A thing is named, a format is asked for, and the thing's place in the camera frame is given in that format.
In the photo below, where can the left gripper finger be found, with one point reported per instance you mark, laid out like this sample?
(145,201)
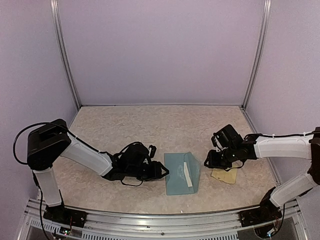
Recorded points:
(162,170)
(155,177)

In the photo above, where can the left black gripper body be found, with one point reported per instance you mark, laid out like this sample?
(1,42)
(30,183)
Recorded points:
(137,172)

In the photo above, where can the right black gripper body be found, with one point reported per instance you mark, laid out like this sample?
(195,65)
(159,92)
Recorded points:
(223,161)

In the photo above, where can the yellow paper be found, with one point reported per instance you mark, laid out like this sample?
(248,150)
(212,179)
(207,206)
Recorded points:
(228,177)

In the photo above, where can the blue envelope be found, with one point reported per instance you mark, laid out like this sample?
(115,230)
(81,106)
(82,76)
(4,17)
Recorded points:
(184,174)

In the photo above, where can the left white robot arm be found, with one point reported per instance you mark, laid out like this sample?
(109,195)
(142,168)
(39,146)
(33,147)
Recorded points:
(39,145)

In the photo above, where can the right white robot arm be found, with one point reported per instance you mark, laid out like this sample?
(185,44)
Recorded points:
(230,147)

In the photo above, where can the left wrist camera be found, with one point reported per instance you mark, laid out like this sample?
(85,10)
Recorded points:
(152,151)

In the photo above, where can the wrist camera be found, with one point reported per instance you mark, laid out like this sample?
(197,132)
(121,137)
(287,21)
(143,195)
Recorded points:
(214,142)
(152,151)

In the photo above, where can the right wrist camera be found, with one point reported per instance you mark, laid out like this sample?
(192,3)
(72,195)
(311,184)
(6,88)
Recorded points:
(214,142)

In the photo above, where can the aluminium front rail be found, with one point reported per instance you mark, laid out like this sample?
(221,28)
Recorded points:
(215,225)

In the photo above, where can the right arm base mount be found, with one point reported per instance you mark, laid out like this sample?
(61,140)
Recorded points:
(266,212)

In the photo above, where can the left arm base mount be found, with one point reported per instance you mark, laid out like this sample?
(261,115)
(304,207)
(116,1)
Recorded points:
(66,216)

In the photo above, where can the right aluminium corner post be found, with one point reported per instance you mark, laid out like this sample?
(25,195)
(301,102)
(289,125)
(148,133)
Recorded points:
(258,53)

